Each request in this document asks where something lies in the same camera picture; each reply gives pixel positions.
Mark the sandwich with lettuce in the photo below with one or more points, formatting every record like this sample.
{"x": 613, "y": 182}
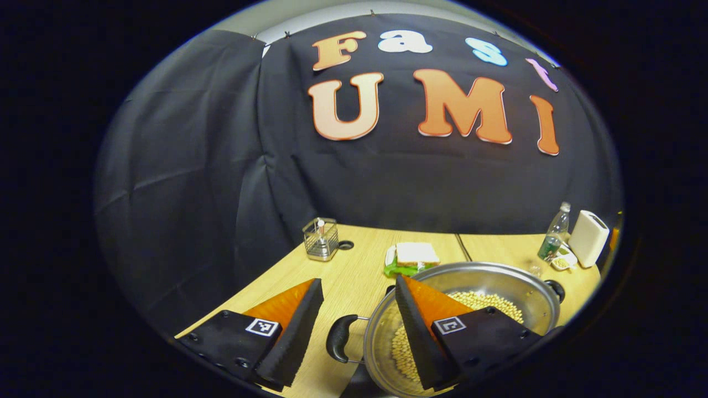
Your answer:
{"x": 415, "y": 253}

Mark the small white plate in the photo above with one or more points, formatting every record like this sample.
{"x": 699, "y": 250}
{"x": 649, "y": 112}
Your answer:
{"x": 390, "y": 255}

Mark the clear plastic water bottle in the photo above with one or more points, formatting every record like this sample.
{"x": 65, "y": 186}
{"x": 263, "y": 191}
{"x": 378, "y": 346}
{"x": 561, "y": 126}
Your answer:
{"x": 553, "y": 240}

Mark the thin stick in holder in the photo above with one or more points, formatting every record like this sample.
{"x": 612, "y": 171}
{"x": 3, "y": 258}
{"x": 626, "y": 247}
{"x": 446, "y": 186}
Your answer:
{"x": 321, "y": 225}

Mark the black induction cooktop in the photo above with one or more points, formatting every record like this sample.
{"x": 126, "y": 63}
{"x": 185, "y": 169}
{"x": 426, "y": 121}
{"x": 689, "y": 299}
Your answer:
{"x": 357, "y": 387}

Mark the white divided dish with beans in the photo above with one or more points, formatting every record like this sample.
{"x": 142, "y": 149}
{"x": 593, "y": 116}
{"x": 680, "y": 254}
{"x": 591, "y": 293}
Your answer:
{"x": 563, "y": 261}

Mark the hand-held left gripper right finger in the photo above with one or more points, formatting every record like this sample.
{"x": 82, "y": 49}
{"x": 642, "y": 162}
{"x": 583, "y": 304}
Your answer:
{"x": 417, "y": 342}

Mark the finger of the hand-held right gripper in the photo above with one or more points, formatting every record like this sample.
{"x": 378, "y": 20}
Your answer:
{"x": 614, "y": 237}

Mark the white toaster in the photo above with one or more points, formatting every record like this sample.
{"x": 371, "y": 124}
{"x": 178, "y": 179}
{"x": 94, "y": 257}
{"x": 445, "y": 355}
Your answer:
{"x": 589, "y": 237}

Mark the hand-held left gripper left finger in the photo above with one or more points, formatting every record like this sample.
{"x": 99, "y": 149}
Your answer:
{"x": 296, "y": 342}

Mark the pile of yellow soybeans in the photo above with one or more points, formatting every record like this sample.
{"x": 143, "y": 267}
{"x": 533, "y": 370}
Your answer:
{"x": 487, "y": 301}

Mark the row of small cloth clips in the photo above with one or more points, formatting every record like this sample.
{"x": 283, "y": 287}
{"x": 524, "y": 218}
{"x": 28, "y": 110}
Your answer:
{"x": 287, "y": 35}

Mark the black backdrop cloth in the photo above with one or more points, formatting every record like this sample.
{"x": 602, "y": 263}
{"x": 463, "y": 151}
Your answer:
{"x": 193, "y": 193}

